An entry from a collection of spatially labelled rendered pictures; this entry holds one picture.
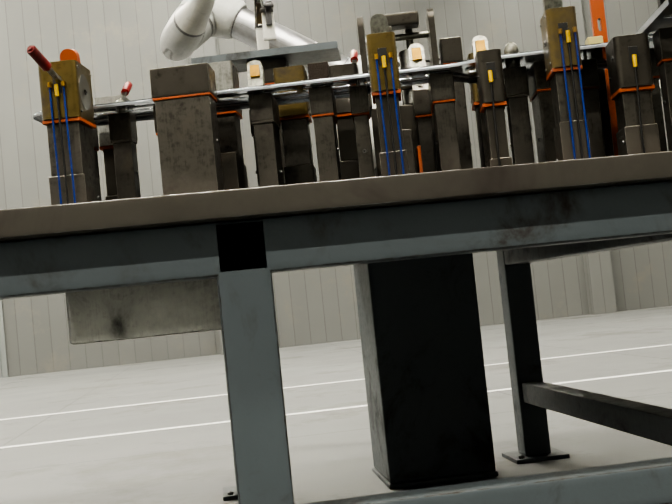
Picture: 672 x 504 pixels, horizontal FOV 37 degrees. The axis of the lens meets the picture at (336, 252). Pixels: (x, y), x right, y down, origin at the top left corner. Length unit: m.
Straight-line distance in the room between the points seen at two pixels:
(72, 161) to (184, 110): 0.25
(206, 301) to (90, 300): 0.19
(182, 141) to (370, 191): 0.69
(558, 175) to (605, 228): 0.12
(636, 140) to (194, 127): 0.87
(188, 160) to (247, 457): 0.77
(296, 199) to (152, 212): 0.20
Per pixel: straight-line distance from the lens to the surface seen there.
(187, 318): 1.72
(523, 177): 1.50
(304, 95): 2.31
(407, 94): 2.42
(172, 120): 2.06
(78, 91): 2.10
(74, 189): 2.06
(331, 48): 2.53
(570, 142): 1.99
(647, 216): 1.60
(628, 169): 1.56
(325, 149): 2.16
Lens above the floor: 0.53
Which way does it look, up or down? 3 degrees up
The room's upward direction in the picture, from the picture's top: 6 degrees counter-clockwise
